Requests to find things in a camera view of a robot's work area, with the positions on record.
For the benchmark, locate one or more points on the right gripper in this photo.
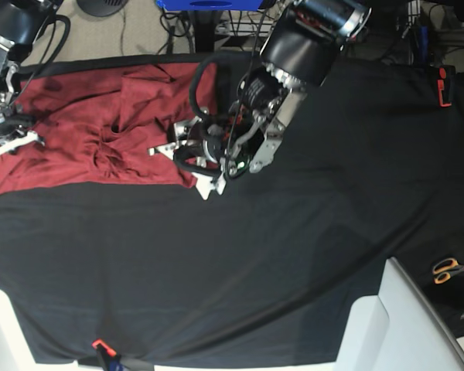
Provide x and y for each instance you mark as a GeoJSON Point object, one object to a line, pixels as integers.
{"type": "Point", "coordinates": [14, 124]}

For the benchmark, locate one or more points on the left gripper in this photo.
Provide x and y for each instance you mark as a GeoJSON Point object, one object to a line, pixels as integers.
{"type": "Point", "coordinates": [200, 144]}

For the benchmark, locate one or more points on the red long-sleeve T-shirt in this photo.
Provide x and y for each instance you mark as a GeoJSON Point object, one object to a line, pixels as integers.
{"type": "Point", "coordinates": [98, 125]}

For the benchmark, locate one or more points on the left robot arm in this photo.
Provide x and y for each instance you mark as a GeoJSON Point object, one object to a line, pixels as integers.
{"type": "Point", "coordinates": [299, 51]}

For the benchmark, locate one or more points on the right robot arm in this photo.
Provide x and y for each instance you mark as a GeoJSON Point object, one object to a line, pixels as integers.
{"type": "Point", "coordinates": [22, 23]}

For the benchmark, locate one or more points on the blue plastic box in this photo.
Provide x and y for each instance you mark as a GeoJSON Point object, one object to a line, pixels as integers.
{"type": "Point", "coordinates": [210, 5]}

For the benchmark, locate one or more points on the black table cloth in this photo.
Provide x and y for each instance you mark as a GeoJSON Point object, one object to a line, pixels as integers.
{"type": "Point", "coordinates": [265, 274]}

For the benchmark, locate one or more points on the blue clamp at bottom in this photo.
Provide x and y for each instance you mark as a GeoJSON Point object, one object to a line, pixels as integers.
{"type": "Point", "coordinates": [111, 360]}

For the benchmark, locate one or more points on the blue clamp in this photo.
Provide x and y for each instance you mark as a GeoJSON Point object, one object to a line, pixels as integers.
{"type": "Point", "coordinates": [421, 46]}
{"type": "Point", "coordinates": [111, 360]}

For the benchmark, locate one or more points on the blue clamp at right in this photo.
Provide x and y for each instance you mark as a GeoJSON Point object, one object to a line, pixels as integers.
{"type": "Point", "coordinates": [421, 46]}

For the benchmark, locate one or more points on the black and orange clamp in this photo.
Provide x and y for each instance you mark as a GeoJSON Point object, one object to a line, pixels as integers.
{"type": "Point", "coordinates": [442, 80]}

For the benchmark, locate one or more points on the black stand post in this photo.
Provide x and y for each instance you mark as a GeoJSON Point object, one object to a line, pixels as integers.
{"type": "Point", "coordinates": [204, 26]}

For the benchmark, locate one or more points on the yellow-handled scissors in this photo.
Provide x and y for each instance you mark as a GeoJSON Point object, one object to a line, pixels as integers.
{"type": "Point", "coordinates": [446, 269]}

